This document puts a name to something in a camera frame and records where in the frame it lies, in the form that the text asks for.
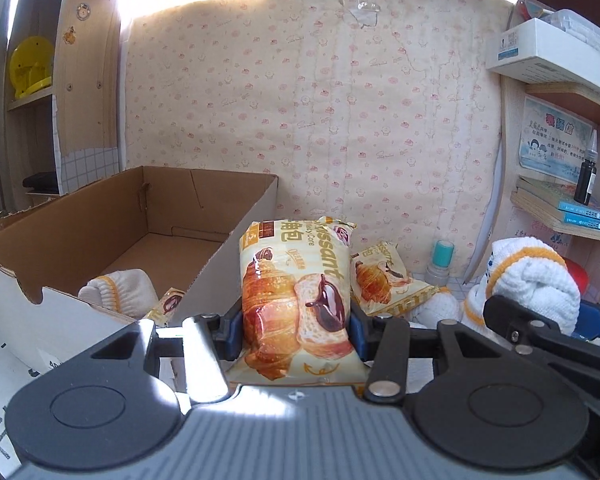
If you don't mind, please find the white glove roll yellow cuff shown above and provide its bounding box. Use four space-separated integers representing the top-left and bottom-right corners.
460 236 581 342

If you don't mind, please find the large croissant snack bag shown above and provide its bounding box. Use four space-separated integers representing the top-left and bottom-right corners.
228 217 367 387

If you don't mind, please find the red cylinder speaker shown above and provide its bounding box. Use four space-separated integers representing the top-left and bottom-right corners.
565 258 590 296

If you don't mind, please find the small croissant snack bag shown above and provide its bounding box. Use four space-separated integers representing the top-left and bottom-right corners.
351 242 439 316

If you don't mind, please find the small snack packet in box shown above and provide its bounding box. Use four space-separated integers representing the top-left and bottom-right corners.
145 287 185 327

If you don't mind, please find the white glove ball middle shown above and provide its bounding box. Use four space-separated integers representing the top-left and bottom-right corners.
407 287 462 328

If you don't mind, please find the teal grey stamp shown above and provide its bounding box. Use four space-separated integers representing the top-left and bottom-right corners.
425 240 454 287

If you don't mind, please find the white glove in box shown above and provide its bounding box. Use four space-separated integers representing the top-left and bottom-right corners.
78 269 158 318

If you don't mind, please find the stack of books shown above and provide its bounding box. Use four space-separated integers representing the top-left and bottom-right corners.
510 177 600 242

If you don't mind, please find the brown cardboard box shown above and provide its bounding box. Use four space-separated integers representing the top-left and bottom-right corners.
0 167 278 479

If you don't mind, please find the black ink bottle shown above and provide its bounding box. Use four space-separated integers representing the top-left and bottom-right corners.
573 129 598 205

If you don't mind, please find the wooden shelf unit right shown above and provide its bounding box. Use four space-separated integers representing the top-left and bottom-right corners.
486 6 600 302

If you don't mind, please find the wooden shelf unit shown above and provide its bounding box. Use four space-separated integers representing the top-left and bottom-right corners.
0 0 122 211
486 6 600 302

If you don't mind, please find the blue cartoon poster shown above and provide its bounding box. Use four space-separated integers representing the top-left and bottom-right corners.
518 96 594 184

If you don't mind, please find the black item on shelf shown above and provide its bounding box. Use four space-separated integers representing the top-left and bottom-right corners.
22 171 59 194

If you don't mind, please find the wooden shelf unit left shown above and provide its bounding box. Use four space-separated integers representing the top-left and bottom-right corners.
0 0 122 211

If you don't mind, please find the white carton on shelf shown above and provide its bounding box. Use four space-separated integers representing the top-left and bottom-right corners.
486 18 600 92

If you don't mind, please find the yellow plastic holder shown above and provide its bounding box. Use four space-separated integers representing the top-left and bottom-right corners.
8 36 54 100

